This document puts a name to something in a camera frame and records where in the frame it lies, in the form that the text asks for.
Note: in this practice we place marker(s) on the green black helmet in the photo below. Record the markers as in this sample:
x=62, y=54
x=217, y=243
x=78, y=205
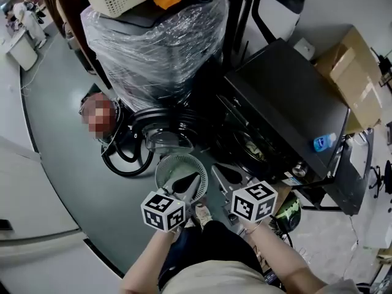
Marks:
x=289, y=210

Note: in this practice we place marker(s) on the round grey laundry basket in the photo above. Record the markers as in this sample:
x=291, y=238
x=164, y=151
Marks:
x=171, y=164

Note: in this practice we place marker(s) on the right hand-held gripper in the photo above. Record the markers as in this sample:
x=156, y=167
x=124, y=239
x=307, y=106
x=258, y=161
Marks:
x=254, y=202

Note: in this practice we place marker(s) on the person's beige shoe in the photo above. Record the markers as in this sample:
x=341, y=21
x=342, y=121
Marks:
x=203, y=216
x=190, y=223

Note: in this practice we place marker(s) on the black washing machine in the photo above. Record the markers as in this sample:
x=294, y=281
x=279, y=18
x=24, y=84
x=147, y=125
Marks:
x=291, y=87

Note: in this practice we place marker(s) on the person's right beige shoe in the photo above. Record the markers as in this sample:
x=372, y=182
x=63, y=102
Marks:
x=203, y=216

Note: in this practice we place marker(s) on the person's legs black shorts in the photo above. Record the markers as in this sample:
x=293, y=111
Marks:
x=220, y=240

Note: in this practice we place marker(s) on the person's right forearm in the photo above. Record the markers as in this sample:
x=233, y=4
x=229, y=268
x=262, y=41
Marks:
x=281, y=256

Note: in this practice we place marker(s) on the plastic-wrapped grey appliance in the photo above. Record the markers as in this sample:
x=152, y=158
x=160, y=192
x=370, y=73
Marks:
x=153, y=57

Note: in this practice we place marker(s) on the round glass machine door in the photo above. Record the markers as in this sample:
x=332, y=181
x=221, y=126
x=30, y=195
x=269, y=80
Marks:
x=165, y=139

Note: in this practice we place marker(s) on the large cardboard box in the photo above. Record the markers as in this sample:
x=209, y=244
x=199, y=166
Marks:
x=352, y=78

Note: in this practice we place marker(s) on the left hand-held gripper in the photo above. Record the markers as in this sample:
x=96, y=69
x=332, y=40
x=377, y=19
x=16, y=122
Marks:
x=163, y=211

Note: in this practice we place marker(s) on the person's left beige shoe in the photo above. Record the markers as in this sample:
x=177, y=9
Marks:
x=190, y=223

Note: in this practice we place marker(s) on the blue liquid bottle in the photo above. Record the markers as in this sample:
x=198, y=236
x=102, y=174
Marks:
x=323, y=142

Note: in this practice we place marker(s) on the black office chair base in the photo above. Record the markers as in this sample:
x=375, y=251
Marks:
x=387, y=173

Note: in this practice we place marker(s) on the red vacuum cleaner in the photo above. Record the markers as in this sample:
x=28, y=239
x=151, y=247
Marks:
x=99, y=118

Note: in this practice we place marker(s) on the small white device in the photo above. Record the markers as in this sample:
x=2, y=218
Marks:
x=304, y=49

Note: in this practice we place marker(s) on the person's left forearm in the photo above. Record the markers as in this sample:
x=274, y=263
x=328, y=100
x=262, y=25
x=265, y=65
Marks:
x=144, y=262

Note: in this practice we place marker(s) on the black metal stand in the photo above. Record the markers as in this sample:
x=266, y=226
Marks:
x=337, y=188

